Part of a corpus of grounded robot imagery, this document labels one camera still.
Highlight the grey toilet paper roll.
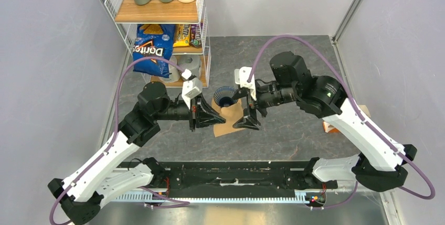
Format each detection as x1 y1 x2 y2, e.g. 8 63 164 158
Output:
177 55 202 78

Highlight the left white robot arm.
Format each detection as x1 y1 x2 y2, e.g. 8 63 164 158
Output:
48 80 225 224

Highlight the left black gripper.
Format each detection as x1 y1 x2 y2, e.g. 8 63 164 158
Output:
153 93 226 132

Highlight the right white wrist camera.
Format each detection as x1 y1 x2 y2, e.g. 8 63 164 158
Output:
234 67 257 101

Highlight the brown paper coffee filter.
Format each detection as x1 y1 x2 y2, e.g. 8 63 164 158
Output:
213 101 245 137

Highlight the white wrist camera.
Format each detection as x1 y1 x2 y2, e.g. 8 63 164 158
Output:
181 69 203 110
234 67 257 101

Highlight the dark brown candy bag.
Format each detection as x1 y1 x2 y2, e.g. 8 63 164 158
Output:
189 24 202 48

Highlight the white slotted cable duct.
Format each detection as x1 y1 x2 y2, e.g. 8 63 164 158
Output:
112 190 323 205

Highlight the brown paper coffee filter pack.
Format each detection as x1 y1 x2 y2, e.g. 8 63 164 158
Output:
322 108 360 133

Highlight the purple cable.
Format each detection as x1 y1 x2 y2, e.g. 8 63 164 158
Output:
49 56 191 225
247 35 436 211

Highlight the white wire shelf rack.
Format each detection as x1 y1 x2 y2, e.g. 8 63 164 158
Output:
104 0 211 88

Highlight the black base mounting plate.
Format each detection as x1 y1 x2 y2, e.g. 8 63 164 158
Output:
114 160 374 200

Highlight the white toilet paper roll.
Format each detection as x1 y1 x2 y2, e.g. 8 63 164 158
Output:
160 64 181 83

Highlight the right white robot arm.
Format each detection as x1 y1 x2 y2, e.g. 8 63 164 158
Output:
233 51 417 192

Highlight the yellow M&M candy bag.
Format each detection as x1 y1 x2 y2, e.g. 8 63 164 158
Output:
173 24 190 48

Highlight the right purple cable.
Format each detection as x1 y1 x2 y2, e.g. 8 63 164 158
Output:
247 35 436 211

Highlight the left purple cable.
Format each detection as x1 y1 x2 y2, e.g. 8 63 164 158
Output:
49 56 191 225

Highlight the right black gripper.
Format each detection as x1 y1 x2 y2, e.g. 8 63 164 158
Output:
232 79 299 131

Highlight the blue Doritos chip bag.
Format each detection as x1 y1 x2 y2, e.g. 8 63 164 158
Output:
132 24 175 78

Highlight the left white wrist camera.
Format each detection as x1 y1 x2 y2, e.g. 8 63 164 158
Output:
181 69 203 110

